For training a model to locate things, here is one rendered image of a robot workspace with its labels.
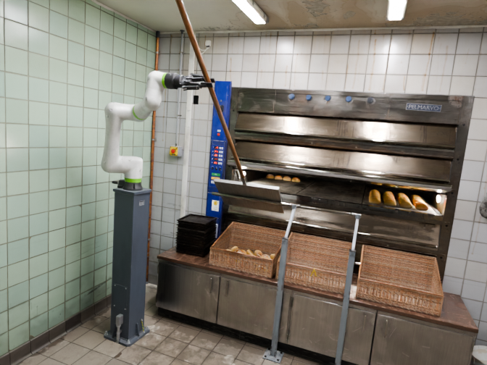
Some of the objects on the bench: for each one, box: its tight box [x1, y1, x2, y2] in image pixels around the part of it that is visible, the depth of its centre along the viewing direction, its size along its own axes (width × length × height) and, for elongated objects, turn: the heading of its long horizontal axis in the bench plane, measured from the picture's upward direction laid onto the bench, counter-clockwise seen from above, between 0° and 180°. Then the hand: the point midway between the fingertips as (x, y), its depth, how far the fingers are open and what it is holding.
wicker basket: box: [209, 222, 286, 278], centre depth 305 cm, size 49×56×28 cm
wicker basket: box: [275, 232, 355, 295], centre depth 285 cm, size 49×56×28 cm
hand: (208, 82), depth 199 cm, fingers closed on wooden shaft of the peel, 3 cm apart
